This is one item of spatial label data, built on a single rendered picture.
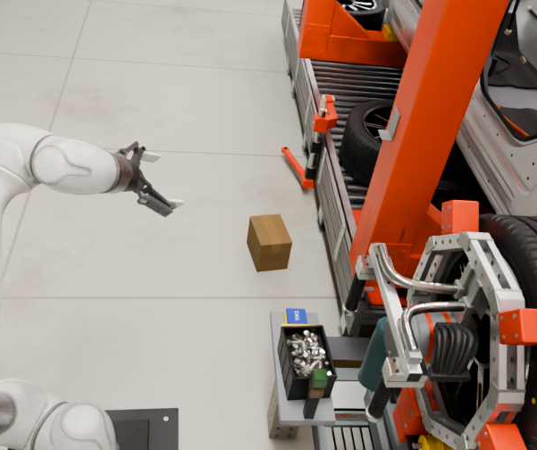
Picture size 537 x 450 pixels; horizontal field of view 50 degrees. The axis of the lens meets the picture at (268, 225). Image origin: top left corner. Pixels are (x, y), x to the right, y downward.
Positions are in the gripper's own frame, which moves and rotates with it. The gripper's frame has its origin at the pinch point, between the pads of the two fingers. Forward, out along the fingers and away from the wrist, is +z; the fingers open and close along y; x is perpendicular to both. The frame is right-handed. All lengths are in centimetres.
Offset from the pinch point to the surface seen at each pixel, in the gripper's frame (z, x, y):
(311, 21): 201, -34, 108
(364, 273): 29, -26, -43
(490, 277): 16, -54, -58
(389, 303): 17, -31, -53
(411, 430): 49, -10, -89
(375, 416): 15, -14, -75
